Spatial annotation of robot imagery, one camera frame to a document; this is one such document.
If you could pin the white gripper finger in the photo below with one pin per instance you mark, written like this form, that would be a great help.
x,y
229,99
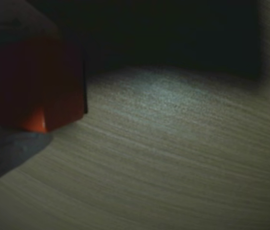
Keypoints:
x,y
13,21
3,153

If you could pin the orange cube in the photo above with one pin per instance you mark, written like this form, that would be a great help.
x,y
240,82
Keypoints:
x,y
29,83

